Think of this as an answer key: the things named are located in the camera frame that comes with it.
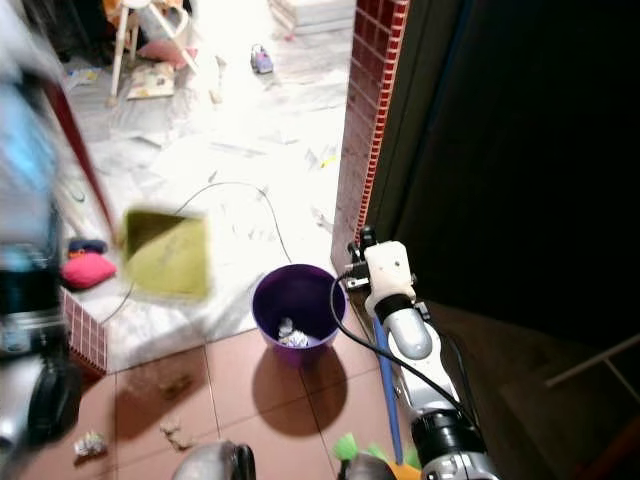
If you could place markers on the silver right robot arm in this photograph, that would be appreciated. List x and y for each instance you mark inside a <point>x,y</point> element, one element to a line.
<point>408,335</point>

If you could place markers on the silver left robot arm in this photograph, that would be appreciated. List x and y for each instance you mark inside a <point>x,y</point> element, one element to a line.
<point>30,350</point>

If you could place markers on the crumpled white paper ball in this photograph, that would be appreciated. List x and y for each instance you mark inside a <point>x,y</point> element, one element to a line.
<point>292,334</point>

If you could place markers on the purple plastic bucket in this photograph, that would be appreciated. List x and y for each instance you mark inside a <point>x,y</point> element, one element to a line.
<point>285,352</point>

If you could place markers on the pink and blue plush toy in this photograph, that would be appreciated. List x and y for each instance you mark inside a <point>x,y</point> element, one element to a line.
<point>88,270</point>

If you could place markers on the open picture book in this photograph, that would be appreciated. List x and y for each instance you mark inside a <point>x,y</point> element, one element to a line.
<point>152,82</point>

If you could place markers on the white high chair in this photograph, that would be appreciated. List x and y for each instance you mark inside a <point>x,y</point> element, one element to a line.
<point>125,40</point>

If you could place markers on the pink cushion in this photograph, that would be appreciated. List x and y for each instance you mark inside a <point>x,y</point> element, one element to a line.
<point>165,53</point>

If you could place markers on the small purple toy car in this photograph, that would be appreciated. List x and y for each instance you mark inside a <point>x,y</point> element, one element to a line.
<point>262,62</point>

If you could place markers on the grey robot foot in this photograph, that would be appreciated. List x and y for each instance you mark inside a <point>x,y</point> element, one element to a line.
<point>215,462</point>

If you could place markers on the white folded mattress stack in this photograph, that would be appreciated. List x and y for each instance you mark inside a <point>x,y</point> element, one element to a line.
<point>315,14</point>

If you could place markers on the small brown debris clump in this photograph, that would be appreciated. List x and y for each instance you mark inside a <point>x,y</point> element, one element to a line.
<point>177,433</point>

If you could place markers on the grey metal rod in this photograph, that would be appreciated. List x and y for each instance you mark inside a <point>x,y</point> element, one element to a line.
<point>595,360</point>

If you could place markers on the small crumpled paper scrap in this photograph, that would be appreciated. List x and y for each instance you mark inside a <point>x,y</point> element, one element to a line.
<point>91,446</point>

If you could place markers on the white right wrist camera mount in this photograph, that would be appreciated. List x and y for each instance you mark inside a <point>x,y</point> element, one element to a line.
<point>390,265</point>

